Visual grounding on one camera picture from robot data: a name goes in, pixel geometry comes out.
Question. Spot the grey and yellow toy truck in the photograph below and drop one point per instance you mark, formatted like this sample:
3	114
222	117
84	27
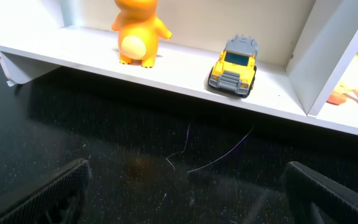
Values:
233	71

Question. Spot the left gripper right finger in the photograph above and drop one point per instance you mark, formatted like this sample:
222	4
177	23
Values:
322	199

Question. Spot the yellow rubber duck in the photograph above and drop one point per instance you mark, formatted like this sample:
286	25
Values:
138	31

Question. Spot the white shelf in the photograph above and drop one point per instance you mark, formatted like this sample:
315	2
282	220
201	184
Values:
182	71

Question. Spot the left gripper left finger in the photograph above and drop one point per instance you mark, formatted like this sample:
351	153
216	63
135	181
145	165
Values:
48	196

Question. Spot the yellow plush duck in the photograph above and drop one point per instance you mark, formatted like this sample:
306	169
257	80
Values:
357	77

